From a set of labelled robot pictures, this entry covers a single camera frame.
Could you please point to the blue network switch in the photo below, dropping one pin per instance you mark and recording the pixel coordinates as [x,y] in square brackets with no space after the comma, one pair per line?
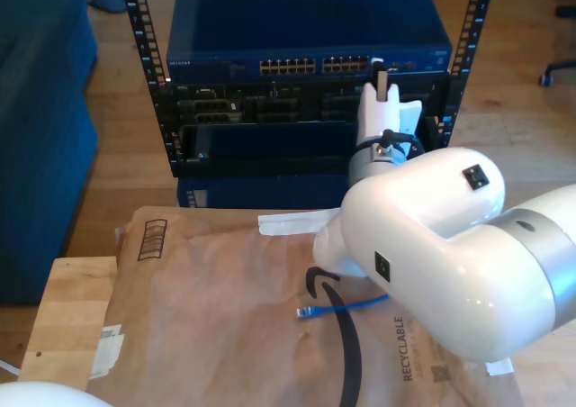
[306,24]

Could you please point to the white printed label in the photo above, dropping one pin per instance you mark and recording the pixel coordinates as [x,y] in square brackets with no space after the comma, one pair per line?
[108,353]

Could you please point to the short white tape strip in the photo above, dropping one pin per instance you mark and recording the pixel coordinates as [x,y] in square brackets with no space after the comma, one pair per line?
[501,367]

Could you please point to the dark blue base box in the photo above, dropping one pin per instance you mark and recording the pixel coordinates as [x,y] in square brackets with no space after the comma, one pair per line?
[270,191]

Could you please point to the blue sofa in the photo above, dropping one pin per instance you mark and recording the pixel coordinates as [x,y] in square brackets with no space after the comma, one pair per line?
[40,155]

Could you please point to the black rack shelf tray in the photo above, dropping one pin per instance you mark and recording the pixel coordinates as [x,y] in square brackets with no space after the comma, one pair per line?
[270,164]

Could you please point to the brown packing paper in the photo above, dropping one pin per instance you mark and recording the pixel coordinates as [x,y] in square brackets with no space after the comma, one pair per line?
[202,312]

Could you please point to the black rack frame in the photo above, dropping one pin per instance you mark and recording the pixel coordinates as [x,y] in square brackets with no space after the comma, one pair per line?
[158,105]

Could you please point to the black rack server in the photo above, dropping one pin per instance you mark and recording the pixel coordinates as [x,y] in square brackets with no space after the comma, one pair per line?
[292,105]

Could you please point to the blue slipper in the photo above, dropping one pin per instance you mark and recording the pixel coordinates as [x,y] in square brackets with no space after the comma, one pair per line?
[108,2]

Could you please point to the black office chair base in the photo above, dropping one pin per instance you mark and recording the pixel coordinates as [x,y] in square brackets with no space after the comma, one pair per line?
[558,66]

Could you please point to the long white tape strip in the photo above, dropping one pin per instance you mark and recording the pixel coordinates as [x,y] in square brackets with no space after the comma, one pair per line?
[288,222]

